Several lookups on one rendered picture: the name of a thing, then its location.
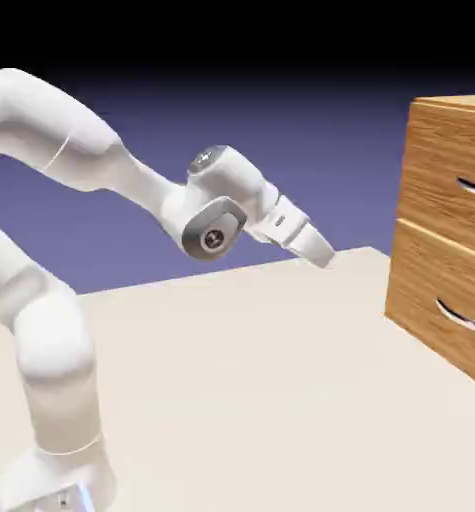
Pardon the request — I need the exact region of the light wood cabinet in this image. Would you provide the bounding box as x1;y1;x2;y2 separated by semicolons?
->
383;94;475;394

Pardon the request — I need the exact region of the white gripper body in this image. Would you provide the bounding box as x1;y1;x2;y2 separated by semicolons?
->
287;222;337;269

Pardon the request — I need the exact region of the wide wooden drawer front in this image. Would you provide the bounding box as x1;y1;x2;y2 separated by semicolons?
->
384;218;475;393
396;102;475;250

